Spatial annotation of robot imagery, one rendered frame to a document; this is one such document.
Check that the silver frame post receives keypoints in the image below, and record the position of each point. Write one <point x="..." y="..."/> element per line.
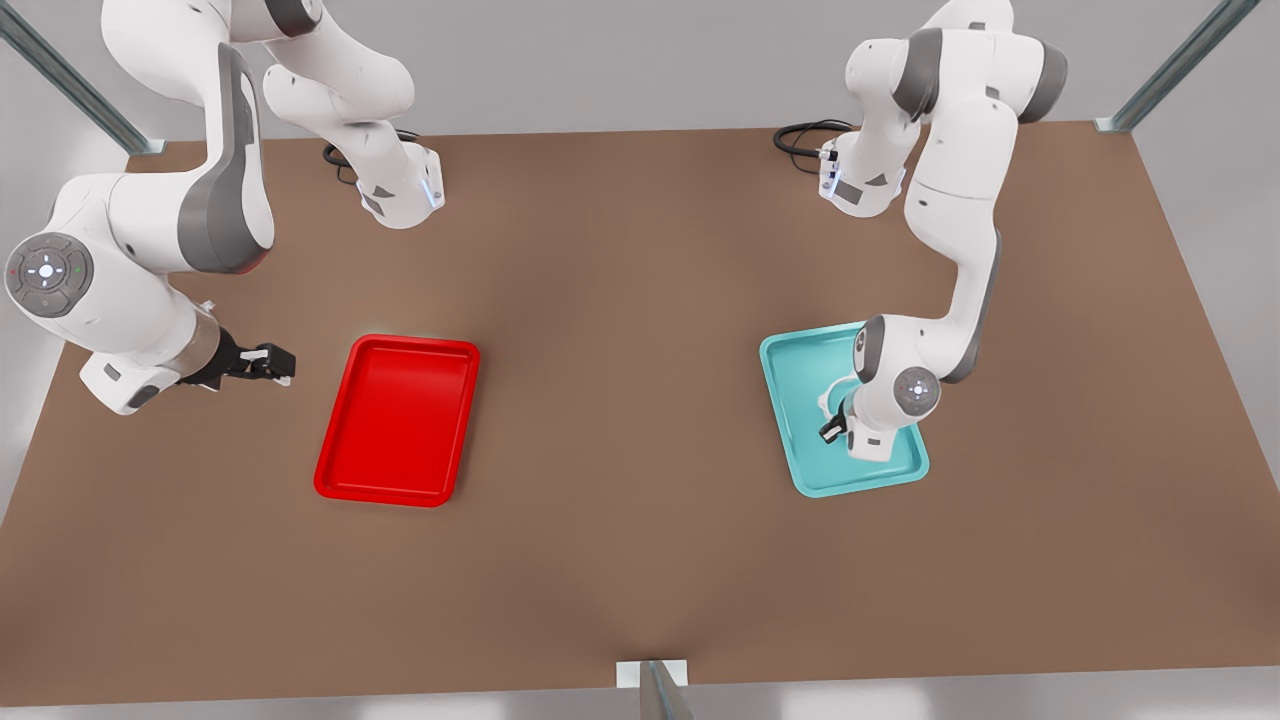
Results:
<point x="1175" y="65"/>
<point x="70" y="85"/>
<point x="660" y="690"/>

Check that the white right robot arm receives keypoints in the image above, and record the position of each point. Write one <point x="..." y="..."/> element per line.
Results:
<point x="130" y="220"/>

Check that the teal rectangular tray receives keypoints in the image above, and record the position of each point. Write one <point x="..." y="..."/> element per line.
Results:
<point x="815" y="450"/>

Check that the red rectangular tray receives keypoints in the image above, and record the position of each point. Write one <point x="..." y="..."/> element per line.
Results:
<point x="398" y="420"/>

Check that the white drainage pipe clamp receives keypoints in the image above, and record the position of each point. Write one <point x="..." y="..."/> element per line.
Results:
<point x="833" y="387"/>

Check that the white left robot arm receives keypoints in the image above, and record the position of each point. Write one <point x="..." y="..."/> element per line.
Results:
<point x="960" y="200"/>

